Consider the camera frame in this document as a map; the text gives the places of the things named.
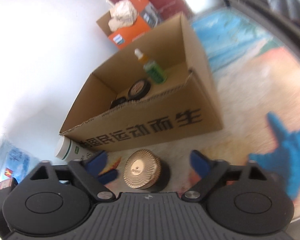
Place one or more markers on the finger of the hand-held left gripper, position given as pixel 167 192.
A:
pixel 108 177

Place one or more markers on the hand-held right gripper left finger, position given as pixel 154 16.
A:
pixel 97 161

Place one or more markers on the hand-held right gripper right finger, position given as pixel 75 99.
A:
pixel 198 162

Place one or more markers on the white pill bottle green label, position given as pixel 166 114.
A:
pixel 67 150

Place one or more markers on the gold ribbed lid jar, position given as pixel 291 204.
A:
pixel 140 167

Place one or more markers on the brown cardboard box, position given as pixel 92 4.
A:
pixel 165 120

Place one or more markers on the black oval key fob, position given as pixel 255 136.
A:
pixel 117 103

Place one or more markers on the black tape roll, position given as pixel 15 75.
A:
pixel 147 86

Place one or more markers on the green dropper bottle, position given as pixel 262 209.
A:
pixel 153 72

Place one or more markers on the beach printed floor mat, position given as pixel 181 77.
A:
pixel 252 80

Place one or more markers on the orange appliance box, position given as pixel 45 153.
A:
pixel 130 33

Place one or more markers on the beige cloth hat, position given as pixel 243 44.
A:
pixel 122 17

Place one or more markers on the red wooden door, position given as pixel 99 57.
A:
pixel 165 0

